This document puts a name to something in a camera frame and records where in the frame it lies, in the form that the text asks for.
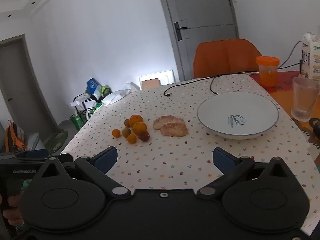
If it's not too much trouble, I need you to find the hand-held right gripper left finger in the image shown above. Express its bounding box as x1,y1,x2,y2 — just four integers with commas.
32,147,132,200

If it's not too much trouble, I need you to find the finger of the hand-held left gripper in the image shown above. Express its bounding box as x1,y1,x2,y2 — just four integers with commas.
18,149,48,159

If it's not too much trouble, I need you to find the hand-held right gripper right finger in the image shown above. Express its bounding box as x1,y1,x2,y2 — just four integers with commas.
196,147,299,200

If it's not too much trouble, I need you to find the white plate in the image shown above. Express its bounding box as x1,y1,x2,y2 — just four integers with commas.
197,92,279,140

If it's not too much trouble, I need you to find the peeled pomelo segment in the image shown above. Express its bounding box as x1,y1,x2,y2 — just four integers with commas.
160,122,188,137

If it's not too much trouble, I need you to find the bread roll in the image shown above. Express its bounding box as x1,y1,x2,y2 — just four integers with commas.
153,115,187,130

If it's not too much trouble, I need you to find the person's left hand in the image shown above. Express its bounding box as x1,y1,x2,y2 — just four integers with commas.
2,192,24,227

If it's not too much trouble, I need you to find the grey storage box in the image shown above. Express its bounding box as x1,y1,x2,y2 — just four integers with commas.
26,132,47,150

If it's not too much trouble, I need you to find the camouflage bag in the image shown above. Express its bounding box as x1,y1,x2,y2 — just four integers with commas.
46,129,69,153

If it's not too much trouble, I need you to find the orange grey backpack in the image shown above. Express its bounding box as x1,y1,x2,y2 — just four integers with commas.
4,120,25,153

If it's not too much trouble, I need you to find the green box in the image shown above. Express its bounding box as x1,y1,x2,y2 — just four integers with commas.
71,114,85,130

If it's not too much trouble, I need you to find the floral white tablecloth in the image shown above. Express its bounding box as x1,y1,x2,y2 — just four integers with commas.
60,74,317,238

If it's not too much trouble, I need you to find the black metal rack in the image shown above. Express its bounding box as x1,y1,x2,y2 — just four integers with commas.
72,90,100,120

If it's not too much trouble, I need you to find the white plastic bag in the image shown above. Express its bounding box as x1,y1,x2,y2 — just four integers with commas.
101,82,139,105

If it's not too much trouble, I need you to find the blue packet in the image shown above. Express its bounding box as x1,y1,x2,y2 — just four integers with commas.
87,78,102,100

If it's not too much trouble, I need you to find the grey side door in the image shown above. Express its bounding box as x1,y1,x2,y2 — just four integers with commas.
0,34,59,153

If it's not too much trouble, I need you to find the white framed board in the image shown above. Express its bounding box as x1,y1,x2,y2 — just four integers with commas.
139,70,173,90

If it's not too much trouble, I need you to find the orange lidded jar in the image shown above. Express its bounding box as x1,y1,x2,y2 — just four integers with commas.
256,56,279,87

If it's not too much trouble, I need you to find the clear glass cup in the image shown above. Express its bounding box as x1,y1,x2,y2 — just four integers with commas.
291,77,320,122

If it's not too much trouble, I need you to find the orange chair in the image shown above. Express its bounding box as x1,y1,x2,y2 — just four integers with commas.
193,39,263,79

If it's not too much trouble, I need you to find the milk carton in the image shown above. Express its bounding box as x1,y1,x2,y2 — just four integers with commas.
299,32,320,80

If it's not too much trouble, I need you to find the black usb cable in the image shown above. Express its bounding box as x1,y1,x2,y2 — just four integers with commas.
164,71,259,97

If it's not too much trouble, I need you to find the thin charger cable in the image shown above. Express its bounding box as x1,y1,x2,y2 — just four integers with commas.
278,40,302,70

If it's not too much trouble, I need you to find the black door handle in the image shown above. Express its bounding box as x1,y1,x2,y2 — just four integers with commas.
174,22,188,41

